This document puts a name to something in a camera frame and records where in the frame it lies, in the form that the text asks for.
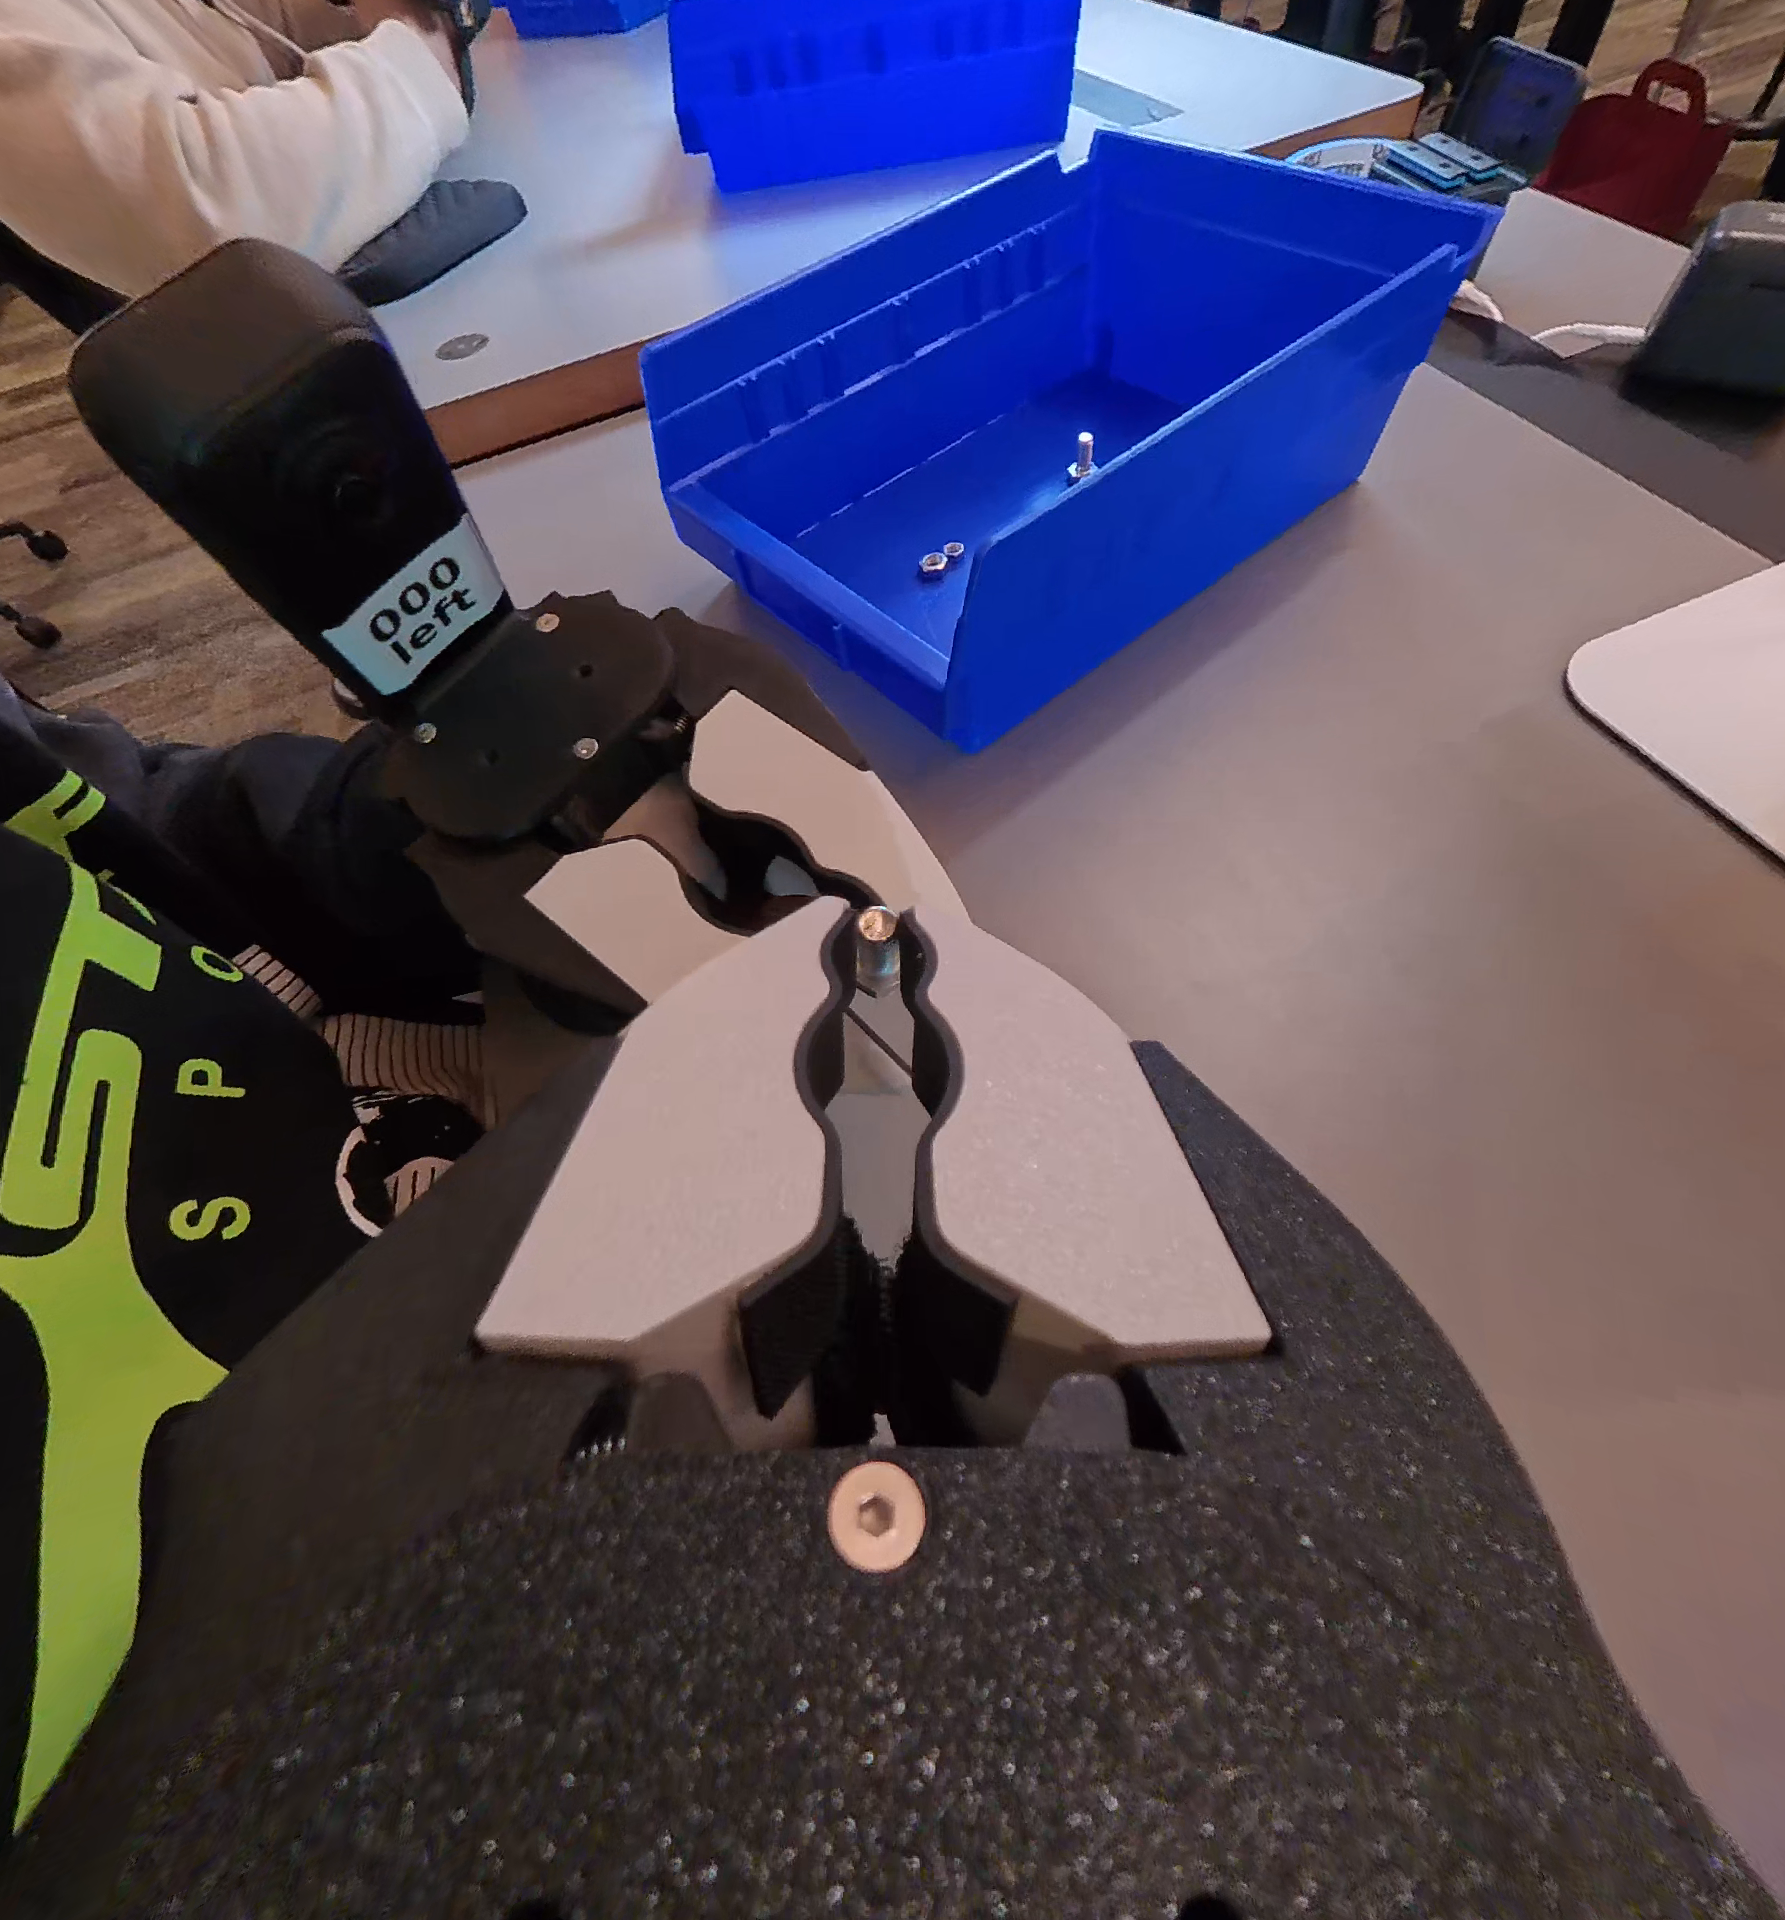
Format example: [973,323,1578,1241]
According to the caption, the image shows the dark wrist pad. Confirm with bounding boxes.
[333,176,527,309]

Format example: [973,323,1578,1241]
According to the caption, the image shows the black device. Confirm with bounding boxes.
[1439,38,1587,189]

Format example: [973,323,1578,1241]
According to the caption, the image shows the person's left forearm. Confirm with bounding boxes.
[82,727,432,994]

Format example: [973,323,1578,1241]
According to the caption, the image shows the black chair base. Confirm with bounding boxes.
[0,523,72,649]

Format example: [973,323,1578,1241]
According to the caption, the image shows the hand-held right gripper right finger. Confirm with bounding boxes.
[904,913,1275,1380]

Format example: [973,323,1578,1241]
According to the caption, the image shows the dark grey box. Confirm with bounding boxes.
[1631,199,1785,401]

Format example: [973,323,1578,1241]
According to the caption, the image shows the white cable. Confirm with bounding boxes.
[1443,282,1647,359]

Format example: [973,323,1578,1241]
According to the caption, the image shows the light grey table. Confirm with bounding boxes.
[374,0,1428,470]

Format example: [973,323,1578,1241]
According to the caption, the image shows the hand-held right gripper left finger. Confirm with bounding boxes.
[474,897,856,1418]

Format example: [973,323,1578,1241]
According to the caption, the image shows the red bag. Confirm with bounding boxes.
[1533,57,1738,242]

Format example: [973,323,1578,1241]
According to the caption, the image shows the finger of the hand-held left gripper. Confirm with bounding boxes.
[679,690,973,941]
[519,835,754,1001]

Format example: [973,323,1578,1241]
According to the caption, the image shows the white document stand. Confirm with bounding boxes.
[1564,542,1785,914]

